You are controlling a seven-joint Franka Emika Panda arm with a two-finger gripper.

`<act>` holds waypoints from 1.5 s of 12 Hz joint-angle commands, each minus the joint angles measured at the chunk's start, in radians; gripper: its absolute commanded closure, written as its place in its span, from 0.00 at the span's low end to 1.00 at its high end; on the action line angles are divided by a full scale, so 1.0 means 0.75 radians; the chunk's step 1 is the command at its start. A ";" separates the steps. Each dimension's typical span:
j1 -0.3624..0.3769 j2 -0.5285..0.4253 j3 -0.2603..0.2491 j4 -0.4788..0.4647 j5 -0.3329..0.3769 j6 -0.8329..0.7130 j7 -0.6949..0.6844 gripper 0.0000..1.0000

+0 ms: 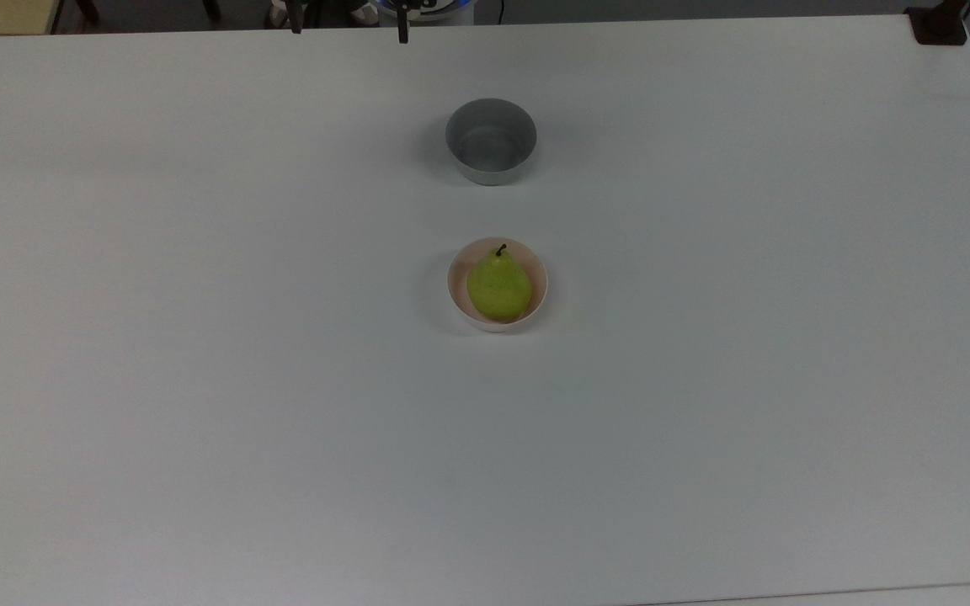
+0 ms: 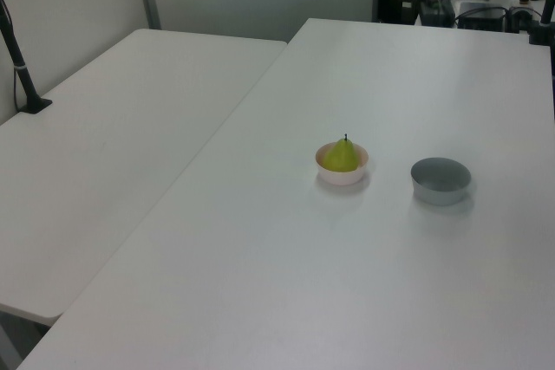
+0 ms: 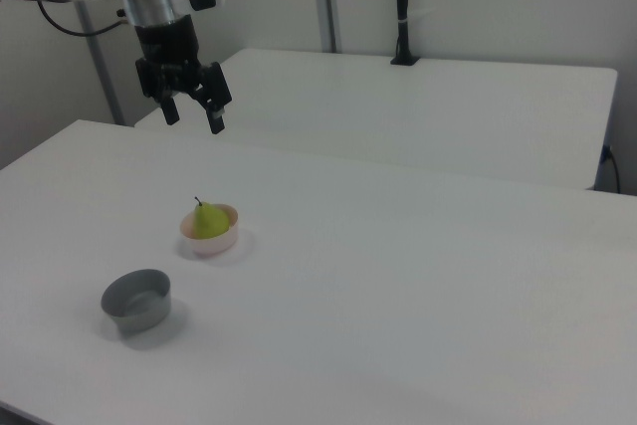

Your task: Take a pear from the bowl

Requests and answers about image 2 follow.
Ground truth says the green pear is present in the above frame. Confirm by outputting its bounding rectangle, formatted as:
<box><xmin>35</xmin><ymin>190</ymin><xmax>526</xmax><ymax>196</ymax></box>
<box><xmin>323</xmin><ymin>133</ymin><xmax>361</xmax><ymax>172</ymax></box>

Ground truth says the grey metal bowl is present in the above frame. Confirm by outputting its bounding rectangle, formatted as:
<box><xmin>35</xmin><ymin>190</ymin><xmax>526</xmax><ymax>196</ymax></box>
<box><xmin>409</xmin><ymin>157</ymin><xmax>473</xmax><ymax>206</ymax></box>

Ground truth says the small pinkish white bowl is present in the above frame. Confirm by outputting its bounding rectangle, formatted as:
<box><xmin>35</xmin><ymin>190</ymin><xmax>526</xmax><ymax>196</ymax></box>
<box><xmin>315</xmin><ymin>140</ymin><xmax>370</xmax><ymax>186</ymax></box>

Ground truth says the dark grey equipment case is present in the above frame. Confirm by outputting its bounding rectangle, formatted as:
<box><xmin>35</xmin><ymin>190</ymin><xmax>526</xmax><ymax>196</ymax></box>
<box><xmin>417</xmin><ymin>0</ymin><xmax>455</xmax><ymax>28</ymax></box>

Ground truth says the black electronic box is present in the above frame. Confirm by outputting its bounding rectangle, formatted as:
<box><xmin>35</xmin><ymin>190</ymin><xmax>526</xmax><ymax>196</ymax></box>
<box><xmin>454</xmin><ymin>1</ymin><xmax>509</xmax><ymax>32</ymax></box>

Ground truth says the white side table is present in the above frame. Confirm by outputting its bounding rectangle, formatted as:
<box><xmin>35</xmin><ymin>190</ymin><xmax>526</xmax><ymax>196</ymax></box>
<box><xmin>0</xmin><ymin>28</ymin><xmax>289</xmax><ymax>327</ymax></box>

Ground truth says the black clamp mount with pole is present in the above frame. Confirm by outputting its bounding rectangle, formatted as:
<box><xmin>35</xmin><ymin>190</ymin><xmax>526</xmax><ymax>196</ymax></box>
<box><xmin>506</xmin><ymin>0</ymin><xmax>555</xmax><ymax>47</ymax></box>

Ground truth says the black camera stand pole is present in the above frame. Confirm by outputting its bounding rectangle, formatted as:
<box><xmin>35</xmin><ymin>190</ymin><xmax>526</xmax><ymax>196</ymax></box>
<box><xmin>0</xmin><ymin>0</ymin><xmax>54</xmax><ymax>114</ymax></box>

